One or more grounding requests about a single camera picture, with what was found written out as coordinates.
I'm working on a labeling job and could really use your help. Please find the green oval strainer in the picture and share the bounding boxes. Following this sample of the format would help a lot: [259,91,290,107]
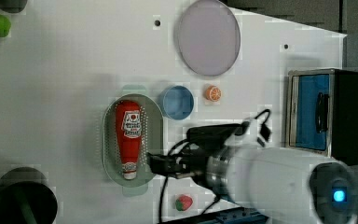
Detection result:
[102,94,164,188]

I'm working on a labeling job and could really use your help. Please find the pink-red strawberry toy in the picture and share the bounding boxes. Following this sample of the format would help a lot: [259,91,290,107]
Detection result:
[175,195,193,211]

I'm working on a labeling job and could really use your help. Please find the black camera post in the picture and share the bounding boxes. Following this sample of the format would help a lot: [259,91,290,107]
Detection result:
[0,167,58,224]
[0,0,28,13]

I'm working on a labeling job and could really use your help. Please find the blue bowl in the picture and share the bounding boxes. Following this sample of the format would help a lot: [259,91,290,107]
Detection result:
[158,86,194,120]

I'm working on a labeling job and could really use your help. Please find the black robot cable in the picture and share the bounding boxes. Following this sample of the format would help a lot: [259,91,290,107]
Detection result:
[158,108,273,224]

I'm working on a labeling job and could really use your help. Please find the blue robot base rail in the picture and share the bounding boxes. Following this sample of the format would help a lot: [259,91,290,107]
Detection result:
[159,207,269,224]

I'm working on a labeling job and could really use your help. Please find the round lilac plate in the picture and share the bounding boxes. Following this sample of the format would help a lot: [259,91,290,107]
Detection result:
[176,0,241,76]

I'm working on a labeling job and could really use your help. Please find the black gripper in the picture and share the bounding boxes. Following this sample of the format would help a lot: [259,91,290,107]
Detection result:
[148,123,242,178]

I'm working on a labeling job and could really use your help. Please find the orange slice toy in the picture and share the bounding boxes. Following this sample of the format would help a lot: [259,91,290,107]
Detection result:
[205,85,222,102]

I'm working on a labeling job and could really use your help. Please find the black toaster oven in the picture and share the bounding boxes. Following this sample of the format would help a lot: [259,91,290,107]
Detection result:
[285,68,358,166]

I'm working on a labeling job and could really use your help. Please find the red ketchup bottle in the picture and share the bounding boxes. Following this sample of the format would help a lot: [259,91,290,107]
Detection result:
[115,100,142,180]

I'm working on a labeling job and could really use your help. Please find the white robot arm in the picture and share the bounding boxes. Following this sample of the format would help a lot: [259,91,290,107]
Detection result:
[147,119,358,224]

